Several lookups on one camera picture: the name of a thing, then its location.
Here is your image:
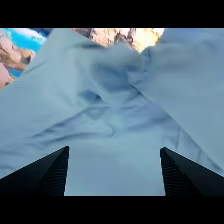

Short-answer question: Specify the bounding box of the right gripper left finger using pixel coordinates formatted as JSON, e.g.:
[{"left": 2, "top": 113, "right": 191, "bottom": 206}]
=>
[{"left": 0, "top": 145, "right": 71, "bottom": 197}]

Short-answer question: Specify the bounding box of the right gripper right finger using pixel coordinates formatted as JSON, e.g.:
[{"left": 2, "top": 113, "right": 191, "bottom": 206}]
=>
[{"left": 159, "top": 146, "right": 224, "bottom": 197}]

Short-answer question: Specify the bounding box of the light blue shirt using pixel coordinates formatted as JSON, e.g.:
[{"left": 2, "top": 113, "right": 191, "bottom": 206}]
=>
[{"left": 0, "top": 27, "right": 224, "bottom": 197}]

